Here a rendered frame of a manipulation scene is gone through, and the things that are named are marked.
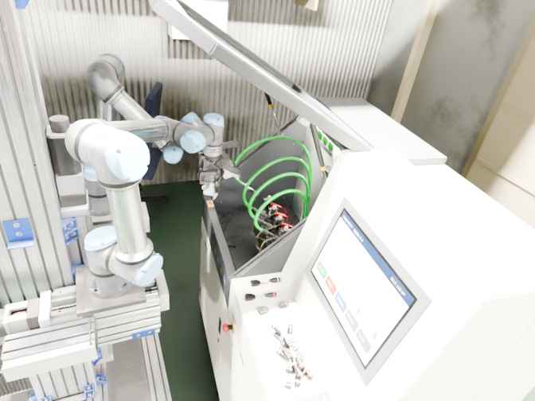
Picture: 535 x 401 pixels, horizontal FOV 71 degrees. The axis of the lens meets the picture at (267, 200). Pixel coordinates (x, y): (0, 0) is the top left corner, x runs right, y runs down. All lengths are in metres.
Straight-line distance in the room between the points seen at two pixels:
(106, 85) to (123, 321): 0.88
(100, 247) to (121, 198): 0.28
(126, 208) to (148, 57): 2.53
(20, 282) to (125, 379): 0.84
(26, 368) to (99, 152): 0.78
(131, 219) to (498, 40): 3.04
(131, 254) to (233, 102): 2.78
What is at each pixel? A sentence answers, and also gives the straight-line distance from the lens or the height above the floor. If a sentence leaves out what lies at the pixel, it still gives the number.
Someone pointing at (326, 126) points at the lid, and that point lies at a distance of 1.28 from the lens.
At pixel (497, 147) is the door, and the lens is 3.42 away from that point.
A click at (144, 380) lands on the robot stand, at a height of 0.21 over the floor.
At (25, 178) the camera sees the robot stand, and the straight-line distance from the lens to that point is 1.39.
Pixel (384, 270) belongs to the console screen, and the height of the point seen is 1.39.
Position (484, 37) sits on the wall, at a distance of 3.62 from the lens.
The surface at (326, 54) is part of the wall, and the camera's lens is 4.11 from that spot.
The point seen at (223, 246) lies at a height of 0.95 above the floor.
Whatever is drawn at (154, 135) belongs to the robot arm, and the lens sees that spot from 1.32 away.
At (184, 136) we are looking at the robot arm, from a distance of 1.33.
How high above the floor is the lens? 2.10
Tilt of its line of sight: 33 degrees down
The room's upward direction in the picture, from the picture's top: 8 degrees clockwise
